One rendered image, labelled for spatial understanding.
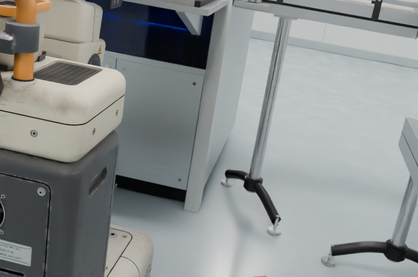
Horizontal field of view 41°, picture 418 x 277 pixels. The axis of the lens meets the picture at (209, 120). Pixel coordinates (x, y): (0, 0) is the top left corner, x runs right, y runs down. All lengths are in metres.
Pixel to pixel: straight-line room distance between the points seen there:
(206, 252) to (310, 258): 0.40
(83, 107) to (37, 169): 0.14
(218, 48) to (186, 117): 0.30
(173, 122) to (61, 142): 1.31
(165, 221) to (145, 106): 0.46
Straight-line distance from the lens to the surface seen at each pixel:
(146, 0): 1.76
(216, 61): 2.15
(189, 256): 2.07
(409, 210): 2.13
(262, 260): 2.14
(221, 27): 2.13
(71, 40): 1.34
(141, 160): 2.34
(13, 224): 1.08
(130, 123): 2.30
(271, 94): 2.30
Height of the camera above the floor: 1.10
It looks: 18 degrees down
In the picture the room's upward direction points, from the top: 9 degrees clockwise
